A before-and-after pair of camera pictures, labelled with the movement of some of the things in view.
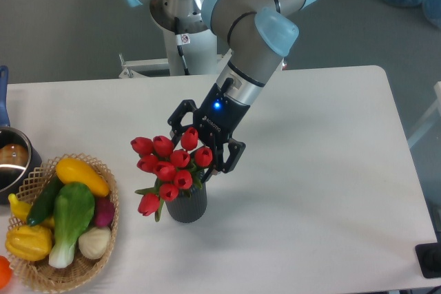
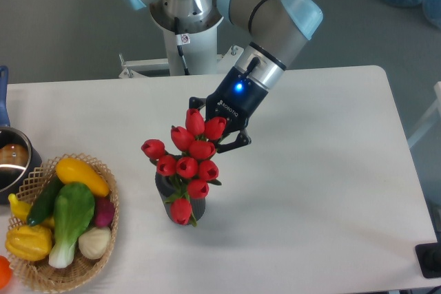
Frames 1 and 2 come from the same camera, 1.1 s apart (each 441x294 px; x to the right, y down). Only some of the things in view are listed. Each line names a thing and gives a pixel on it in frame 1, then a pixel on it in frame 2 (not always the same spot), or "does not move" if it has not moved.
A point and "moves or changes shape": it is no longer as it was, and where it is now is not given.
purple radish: (104, 211) does not move
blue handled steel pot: (18, 156) does not move
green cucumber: (43, 208) does not move
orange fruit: (5, 273) does not move
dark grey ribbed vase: (190, 205) to (171, 189)
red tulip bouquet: (175, 171) moves or changes shape
